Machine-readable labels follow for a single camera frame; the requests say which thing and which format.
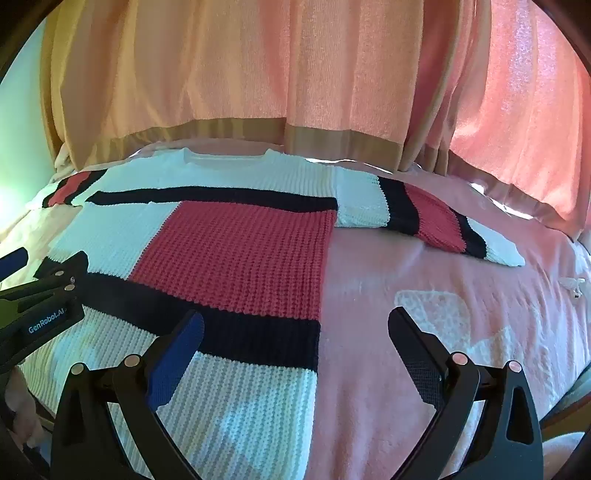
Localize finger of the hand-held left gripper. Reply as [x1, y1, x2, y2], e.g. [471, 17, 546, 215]
[33, 250, 89, 298]
[0, 247, 29, 279]

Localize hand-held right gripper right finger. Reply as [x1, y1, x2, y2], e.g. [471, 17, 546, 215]
[388, 305, 544, 480]

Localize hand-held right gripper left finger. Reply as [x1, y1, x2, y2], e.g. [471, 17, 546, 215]
[50, 310, 206, 480]

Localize white red black knitted sweater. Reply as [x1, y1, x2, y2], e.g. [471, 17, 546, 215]
[21, 148, 527, 480]

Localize person's left hand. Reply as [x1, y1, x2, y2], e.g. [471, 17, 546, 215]
[7, 368, 44, 446]

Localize pink blanket with white print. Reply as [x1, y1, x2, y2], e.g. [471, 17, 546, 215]
[0, 138, 591, 480]

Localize small white object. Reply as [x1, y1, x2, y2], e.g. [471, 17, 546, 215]
[558, 276, 588, 299]

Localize pink orange curtain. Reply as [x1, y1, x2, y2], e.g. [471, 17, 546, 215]
[39, 0, 591, 237]

